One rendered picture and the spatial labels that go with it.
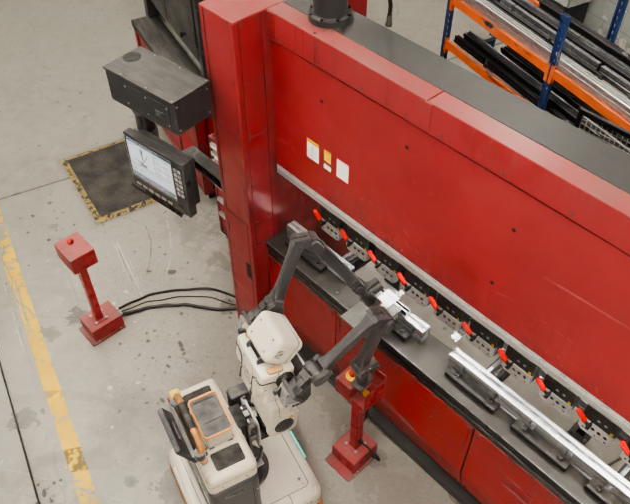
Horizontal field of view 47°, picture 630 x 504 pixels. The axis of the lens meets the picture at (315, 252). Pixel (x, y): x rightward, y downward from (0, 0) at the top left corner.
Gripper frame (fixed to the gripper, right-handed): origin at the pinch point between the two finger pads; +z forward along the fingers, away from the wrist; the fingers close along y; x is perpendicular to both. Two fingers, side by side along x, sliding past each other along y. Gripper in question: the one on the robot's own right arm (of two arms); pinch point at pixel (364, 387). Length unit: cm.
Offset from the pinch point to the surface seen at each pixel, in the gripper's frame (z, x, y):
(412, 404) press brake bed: 31.4, -14.9, 16.4
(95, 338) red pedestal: 58, 180, -76
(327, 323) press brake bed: 26, 52, 21
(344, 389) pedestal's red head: 5.0, 8.8, -6.4
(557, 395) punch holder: -37, -79, 41
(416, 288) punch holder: -36, 1, 45
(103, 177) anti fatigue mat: 86, 318, 18
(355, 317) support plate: -14.9, 23.2, 21.6
